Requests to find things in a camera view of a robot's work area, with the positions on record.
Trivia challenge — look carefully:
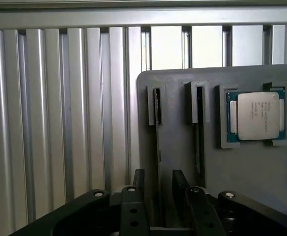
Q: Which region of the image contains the grey plastic parts rack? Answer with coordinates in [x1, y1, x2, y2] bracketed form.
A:
[136, 63, 287, 231]

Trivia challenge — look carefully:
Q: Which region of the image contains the aluminium frame rail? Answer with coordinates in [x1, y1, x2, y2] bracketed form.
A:
[0, 0, 287, 31]

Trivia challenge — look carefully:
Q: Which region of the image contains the silver CPU on green board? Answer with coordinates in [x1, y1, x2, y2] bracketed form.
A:
[225, 91, 287, 144]

